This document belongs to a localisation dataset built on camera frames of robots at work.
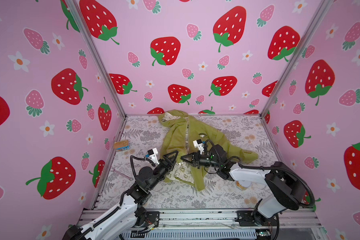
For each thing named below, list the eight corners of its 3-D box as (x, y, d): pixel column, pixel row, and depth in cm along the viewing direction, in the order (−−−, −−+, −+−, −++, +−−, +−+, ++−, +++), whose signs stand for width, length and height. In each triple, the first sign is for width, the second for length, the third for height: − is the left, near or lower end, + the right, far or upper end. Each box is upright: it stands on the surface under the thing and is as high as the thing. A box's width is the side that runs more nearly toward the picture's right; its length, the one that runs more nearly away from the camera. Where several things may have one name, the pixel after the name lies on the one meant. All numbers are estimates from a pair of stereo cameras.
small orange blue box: (115, 152, 102) (113, 148, 98) (116, 145, 105) (114, 142, 101) (129, 150, 103) (127, 146, 99) (130, 143, 106) (128, 139, 103)
